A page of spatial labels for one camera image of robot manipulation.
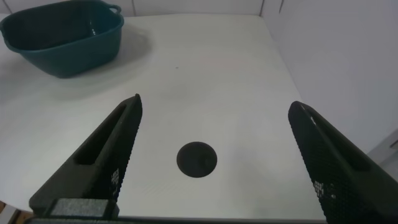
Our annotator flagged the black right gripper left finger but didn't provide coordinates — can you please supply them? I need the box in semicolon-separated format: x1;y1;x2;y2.
29;93;144;219

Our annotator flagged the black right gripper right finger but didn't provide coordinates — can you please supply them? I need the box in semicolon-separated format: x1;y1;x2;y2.
287;100;398;224

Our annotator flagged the black round disc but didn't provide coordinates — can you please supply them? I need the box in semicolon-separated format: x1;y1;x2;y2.
176;141;218;179

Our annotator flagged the dark teal square basin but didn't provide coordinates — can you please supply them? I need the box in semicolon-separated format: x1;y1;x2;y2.
0;0;126;79

